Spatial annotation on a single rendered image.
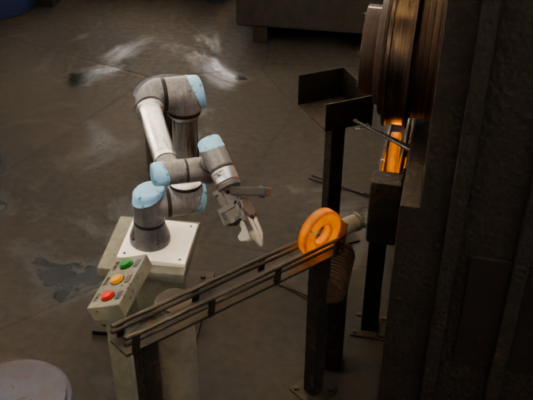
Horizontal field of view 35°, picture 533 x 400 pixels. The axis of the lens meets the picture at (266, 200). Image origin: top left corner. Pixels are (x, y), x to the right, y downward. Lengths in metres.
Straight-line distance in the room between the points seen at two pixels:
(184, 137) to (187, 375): 0.81
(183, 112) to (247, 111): 1.78
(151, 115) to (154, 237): 0.55
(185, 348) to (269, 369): 0.51
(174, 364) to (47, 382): 0.41
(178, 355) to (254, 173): 1.61
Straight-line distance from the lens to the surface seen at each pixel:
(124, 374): 2.79
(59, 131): 4.57
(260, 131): 4.45
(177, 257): 3.10
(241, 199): 2.45
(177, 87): 2.85
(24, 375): 2.60
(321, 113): 3.41
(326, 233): 2.59
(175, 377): 2.77
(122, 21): 5.79
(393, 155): 2.82
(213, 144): 2.49
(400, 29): 2.50
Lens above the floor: 2.26
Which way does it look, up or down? 35 degrees down
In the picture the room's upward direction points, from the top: straight up
